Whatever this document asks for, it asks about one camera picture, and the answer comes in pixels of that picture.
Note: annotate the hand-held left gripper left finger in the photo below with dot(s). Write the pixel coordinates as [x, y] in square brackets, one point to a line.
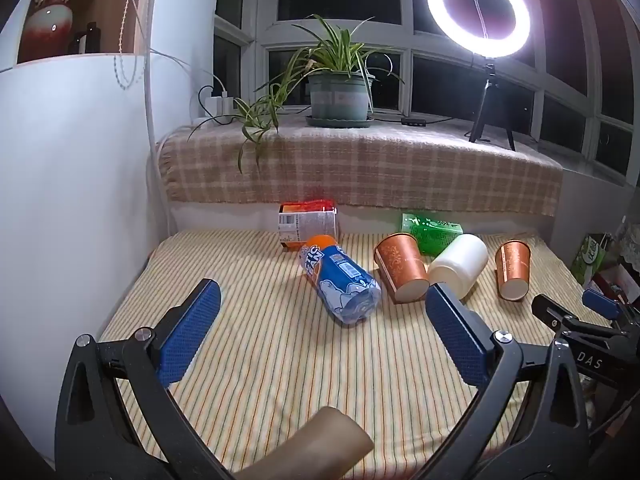
[187, 332]

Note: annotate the blue plastic bottle orange cap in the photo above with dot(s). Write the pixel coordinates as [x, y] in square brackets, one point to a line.
[340, 280]

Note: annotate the red white vase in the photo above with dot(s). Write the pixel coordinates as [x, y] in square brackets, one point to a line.
[47, 25]

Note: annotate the white shelf cabinet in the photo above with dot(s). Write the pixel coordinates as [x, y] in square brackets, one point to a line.
[75, 210]

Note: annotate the small orange paper cup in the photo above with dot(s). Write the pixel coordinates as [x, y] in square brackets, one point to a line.
[514, 267]

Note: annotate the plaid beige blanket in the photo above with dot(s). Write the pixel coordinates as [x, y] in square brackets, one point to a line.
[375, 170]

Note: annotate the red white snack packet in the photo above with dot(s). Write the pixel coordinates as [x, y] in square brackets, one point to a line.
[305, 225]

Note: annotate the green carton box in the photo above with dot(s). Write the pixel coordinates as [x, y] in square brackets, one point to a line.
[431, 232]

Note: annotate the brown cylindrical object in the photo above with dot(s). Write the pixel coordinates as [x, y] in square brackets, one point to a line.
[325, 440]

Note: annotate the striped yellow cloth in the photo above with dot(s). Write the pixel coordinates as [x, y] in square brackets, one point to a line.
[275, 360]

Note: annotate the white power adapter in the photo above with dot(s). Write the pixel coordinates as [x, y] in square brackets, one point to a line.
[220, 104]

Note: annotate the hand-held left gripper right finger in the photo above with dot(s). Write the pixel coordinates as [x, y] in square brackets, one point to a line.
[455, 342]

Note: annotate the white plastic cup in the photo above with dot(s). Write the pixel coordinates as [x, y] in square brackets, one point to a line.
[460, 262]

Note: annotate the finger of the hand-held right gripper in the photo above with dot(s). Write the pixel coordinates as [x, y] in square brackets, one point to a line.
[550, 311]
[602, 304]

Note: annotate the green white bag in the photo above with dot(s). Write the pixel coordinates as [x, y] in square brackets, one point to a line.
[589, 257]

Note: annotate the potted spider plant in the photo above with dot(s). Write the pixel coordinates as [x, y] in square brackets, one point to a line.
[340, 92]

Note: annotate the black tripod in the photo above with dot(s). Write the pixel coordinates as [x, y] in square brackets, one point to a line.
[487, 105]

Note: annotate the large orange paper cup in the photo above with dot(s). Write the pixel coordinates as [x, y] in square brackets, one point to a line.
[400, 266]

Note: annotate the green plant saucer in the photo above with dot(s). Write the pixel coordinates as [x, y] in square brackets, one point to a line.
[340, 122]

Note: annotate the dark bottle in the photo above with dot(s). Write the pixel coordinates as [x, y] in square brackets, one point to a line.
[92, 40]

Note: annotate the window frame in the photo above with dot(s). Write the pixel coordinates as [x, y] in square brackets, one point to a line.
[405, 42]

